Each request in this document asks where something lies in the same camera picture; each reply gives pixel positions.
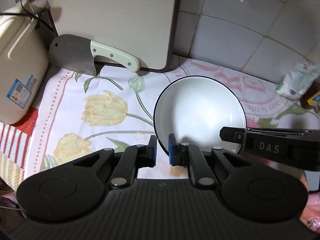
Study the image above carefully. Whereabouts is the white ribbed bowl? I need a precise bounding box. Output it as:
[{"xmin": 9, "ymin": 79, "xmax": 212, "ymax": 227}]
[{"xmin": 153, "ymin": 76, "xmax": 247, "ymax": 153}]

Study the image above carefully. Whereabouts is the person's right hand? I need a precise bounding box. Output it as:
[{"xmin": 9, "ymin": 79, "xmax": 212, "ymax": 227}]
[{"xmin": 299, "ymin": 173, "xmax": 320, "ymax": 233}]

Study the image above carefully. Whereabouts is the oil bottle yellow label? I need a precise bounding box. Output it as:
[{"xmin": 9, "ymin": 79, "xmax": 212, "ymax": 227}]
[{"xmin": 300, "ymin": 79, "xmax": 319, "ymax": 109}]

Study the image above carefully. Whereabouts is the white plastic seasoning bag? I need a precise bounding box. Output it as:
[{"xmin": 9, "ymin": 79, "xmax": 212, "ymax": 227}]
[{"xmin": 275, "ymin": 61, "xmax": 319, "ymax": 100}]

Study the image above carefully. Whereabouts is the floral table cloth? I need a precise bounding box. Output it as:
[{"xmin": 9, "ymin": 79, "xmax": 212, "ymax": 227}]
[{"xmin": 24, "ymin": 56, "xmax": 319, "ymax": 177}]

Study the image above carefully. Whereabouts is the red striped cloth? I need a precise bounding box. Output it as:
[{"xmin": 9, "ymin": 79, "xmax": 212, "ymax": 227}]
[{"xmin": 1, "ymin": 107, "xmax": 38, "ymax": 191}]

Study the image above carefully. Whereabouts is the cream cutting board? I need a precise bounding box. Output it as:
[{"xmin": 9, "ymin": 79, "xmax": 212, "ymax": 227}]
[{"xmin": 47, "ymin": 0, "xmax": 180, "ymax": 72}]

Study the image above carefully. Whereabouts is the beige rice cooker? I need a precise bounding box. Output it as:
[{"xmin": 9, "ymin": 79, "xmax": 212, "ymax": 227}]
[{"xmin": 1, "ymin": 15, "xmax": 48, "ymax": 124}]

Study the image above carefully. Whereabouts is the cleaver with cream handle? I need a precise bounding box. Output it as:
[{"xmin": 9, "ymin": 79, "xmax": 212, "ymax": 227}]
[{"xmin": 48, "ymin": 34, "xmax": 141, "ymax": 76}]

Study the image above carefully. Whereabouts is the black power cable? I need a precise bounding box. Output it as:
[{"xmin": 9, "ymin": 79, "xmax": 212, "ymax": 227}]
[{"xmin": 0, "ymin": 11, "xmax": 57, "ymax": 34}]

